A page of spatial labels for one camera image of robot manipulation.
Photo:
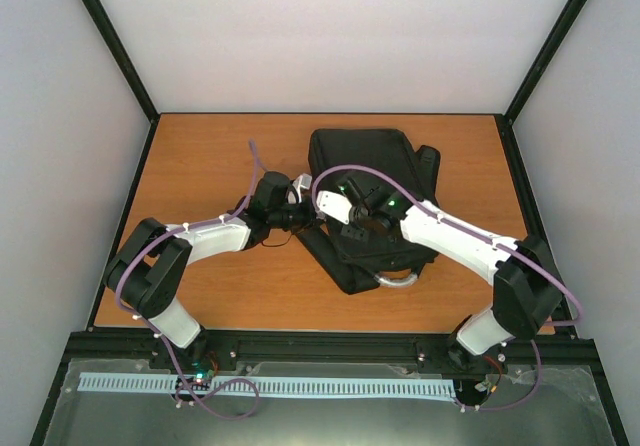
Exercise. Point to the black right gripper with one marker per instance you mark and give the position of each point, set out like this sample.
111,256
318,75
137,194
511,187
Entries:
361,235

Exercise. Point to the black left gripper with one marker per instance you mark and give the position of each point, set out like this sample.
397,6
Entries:
310,214

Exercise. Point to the black student backpack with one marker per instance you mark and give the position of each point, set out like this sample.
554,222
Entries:
357,267

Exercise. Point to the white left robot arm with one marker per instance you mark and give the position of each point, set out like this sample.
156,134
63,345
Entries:
149,267

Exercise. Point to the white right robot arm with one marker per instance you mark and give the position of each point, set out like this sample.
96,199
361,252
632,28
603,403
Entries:
526,284

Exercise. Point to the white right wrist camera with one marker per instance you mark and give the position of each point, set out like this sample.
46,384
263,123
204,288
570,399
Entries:
333,205

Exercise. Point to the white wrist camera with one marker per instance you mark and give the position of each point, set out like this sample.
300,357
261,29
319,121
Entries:
333,205
298,188

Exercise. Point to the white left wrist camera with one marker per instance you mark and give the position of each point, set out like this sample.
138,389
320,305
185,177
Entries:
298,188

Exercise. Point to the light blue cable duct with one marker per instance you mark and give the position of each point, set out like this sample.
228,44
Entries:
271,387

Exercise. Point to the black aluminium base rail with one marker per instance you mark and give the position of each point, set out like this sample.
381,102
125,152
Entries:
424,353

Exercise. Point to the left black frame post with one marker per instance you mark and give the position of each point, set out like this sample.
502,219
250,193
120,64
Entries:
113,42

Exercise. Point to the black frame post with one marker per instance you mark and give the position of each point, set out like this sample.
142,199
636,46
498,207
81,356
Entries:
113,42
554,40

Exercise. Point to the right black frame post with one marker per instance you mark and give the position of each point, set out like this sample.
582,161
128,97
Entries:
554,40

